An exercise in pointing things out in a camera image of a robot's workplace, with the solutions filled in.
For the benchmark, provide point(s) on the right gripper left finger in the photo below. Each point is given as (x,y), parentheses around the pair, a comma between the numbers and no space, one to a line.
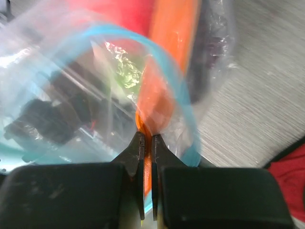
(77,196)

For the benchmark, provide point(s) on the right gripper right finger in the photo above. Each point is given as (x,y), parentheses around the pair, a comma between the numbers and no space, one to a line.
(186,197)

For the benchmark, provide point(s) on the clear zip top bag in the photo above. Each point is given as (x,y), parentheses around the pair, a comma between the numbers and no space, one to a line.
(60,102)

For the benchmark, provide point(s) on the green toy fruit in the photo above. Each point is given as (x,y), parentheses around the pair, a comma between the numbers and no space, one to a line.
(129,72)

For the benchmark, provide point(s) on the orange papaya slice toy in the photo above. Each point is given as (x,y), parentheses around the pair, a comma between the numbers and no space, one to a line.
(163,86)

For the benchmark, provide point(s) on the red toy apple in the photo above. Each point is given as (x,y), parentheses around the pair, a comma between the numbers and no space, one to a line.
(133,15)

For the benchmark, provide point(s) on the red and black folded cloth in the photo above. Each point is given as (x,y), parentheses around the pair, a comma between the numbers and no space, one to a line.
(288,168)

